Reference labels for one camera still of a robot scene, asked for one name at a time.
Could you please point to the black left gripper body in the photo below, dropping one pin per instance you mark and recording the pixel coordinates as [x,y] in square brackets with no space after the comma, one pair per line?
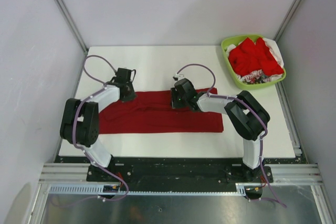
[130,95]

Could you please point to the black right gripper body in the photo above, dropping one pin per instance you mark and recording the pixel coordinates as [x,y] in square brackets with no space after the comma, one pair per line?
[178,101]

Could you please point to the dark red t-shirt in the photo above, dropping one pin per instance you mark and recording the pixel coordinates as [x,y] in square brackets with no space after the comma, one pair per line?
[151,112]

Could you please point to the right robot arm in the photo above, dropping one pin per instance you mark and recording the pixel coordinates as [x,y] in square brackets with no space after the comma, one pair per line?
[246,114]

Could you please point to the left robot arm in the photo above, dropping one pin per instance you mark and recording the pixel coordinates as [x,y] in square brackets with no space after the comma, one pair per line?
[80,120]

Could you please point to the white floral shirt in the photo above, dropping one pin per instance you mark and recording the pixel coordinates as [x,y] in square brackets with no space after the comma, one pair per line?
[258,77]

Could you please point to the green plastic basket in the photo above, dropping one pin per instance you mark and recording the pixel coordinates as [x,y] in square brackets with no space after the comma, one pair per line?
[235,40]

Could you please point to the bright red shirt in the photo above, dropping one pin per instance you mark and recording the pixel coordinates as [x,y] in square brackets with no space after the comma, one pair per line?
[251,56]

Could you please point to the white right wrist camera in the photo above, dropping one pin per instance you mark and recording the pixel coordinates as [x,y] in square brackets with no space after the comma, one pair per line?
[178,76]

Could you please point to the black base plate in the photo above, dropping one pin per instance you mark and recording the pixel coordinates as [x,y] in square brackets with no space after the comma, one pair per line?
[178,173]

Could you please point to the grey slotted cable duct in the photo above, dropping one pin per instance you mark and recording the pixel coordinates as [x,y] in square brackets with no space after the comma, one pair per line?
[86,189]

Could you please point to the left corner aluminium post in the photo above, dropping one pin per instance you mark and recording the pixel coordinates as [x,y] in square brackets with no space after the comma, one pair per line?
[71,25]

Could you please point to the corner aluminium post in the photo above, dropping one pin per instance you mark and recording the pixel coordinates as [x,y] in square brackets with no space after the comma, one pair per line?
[287,19]
[71,25]

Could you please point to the right corner aluminium post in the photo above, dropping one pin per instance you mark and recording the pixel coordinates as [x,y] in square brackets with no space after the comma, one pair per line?
[287,19]

